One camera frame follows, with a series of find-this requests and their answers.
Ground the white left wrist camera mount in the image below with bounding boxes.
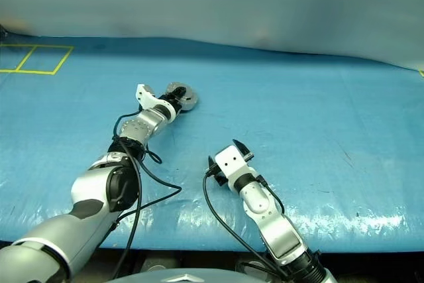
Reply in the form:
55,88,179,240
135,83,176,121

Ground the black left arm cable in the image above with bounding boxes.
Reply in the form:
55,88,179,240
112,106,182,280

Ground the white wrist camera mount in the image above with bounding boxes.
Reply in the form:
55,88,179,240
213,145,258,192
135,83,176,121

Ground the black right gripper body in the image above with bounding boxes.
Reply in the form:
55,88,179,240
214,172,230,189

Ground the round grey motor lid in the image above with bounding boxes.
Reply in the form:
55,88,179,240
165,81,199,111

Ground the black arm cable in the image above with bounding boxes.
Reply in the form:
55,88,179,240
202,169,292,280
112,106,182,280

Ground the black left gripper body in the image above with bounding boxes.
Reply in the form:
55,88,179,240
158,93,183,115

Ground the grey robot torso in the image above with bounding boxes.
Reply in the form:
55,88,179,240
112,269,240,283

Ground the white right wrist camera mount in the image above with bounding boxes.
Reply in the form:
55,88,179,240
213,145,258,192

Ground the blue plastic table cover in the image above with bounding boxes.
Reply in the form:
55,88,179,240
0,34,424,253

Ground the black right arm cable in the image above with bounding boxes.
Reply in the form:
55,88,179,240
202,169,292,280

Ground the yellow tape double rectangle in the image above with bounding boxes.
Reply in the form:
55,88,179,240
0,44,75,76

